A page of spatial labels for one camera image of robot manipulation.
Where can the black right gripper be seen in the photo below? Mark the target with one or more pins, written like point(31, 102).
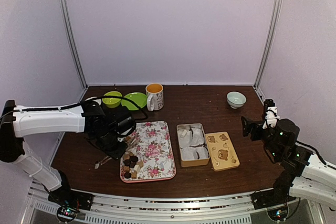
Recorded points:
point(256, 126)

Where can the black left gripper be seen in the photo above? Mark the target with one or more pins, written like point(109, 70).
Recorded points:
point(116, 154)

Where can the metal tongs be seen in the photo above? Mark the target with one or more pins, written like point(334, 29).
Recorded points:
point(130, 141)

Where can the white chocolate cube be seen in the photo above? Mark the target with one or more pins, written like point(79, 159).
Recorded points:
point(137, 168)

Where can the beige bear tin lid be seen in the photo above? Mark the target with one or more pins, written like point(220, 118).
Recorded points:
point(221, 151)

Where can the beige bear tin box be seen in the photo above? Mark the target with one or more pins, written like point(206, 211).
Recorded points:
point(192, 145)

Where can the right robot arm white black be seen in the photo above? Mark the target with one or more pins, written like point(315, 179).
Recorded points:
point(305, 173)

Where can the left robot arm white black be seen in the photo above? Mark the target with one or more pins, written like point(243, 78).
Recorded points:
point(105, 129)

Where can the dark round chocolate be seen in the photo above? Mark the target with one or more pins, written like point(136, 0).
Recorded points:
point(127, 175)
point(134, 159)

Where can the dark round chocolate front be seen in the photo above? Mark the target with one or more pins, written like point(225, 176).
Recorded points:
point(127, 175)

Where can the tan chocolate square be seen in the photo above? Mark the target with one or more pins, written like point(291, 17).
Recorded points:
point(134, 175)

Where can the pale blue ceramic bowl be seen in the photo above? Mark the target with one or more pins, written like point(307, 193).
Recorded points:
point(236, 99)

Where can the green plastic bowl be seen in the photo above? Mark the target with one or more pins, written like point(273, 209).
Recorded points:
point(113, 100)

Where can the floral rectangular tray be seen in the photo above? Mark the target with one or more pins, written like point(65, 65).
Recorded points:
point(154, 149)

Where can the white black bowl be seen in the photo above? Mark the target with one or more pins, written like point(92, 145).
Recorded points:
point(94, 99)

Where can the green plastic plate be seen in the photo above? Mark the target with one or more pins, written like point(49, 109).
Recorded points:
point(137, 97)

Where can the white mug orange inside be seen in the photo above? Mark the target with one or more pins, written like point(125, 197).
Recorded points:
point(155, 97)

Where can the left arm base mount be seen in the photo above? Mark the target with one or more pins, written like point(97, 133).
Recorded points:
point(76, 200)

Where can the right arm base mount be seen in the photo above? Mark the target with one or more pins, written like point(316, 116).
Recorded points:
point(268, 198)

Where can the aluminium front rail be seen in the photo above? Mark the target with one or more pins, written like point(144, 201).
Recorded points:
point(236, 208)

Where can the right aluminium frame post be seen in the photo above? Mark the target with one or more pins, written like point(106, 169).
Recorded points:
point(269, 41)

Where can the aluminium frame post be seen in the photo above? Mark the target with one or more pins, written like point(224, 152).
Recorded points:
point(269, 41)
point(72, 44)

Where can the left aluminium frame post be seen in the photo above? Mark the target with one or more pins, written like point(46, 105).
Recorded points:
point(72, 44)

